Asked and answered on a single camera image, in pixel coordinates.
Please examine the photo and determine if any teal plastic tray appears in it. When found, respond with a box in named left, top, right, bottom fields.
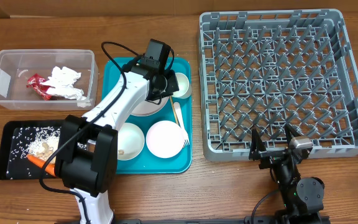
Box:
left=102, top=62, right=193, bottom=174

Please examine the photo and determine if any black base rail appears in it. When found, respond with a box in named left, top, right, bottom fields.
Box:
left=113, top=216, right=331, bottom=224

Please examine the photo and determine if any orange carrot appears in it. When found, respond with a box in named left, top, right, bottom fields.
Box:
left=27, top=154, right=55, bottom=177

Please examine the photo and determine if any pile of rice scraps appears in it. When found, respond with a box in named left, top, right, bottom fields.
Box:
left=10, top=126, right=88, bottom=178

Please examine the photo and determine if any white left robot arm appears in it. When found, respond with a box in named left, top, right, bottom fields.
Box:
left=52, top=39, right=178, bottom=223

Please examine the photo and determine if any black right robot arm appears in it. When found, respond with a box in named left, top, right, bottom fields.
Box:
left=244, top=124, right=330, bottom=224

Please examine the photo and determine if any black food waste tray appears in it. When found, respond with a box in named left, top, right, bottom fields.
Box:
left=0, top=119, right=63, bottom=180

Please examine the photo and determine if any white plastic fork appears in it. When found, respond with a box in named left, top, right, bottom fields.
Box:
left=173, top=102, right=190, bottom=146

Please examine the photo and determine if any red snack wrapper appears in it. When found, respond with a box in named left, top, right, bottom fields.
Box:
left=26, top=73, right=52, bottom=101

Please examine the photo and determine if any clear plastic bin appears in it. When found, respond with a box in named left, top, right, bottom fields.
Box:
left=0, top=49, right=99, bottom=110

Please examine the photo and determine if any white bowl with food scraps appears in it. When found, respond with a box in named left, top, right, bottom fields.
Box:
left=117, top=123, right=145, bottom=161

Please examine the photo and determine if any white tissue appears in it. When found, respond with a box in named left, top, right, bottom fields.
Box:
left=40, top=66, right=90, bottom=108

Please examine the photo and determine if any pink small bowl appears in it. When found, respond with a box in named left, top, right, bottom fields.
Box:
left=146, top=120, right=185, bottom=159

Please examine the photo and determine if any large white plate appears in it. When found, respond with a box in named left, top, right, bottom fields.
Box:
left=131, top=97, right=168, bottom=116

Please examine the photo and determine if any white plastic cup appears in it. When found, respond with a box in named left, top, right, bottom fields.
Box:
left=172, top=73, right=192, bottom=99

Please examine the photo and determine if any grey dishwasher rack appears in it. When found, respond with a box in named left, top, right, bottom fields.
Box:
left=198, top=9, right=358, bottom=161

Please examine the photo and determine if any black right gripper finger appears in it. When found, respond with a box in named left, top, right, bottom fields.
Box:
left=249, top=128, right=266, bottom=161
left=284, top=123, right=301, bottom=143

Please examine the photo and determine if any wooden chopstick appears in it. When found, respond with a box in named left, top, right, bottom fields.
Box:
left=169, top=96, right=179, bottom=125

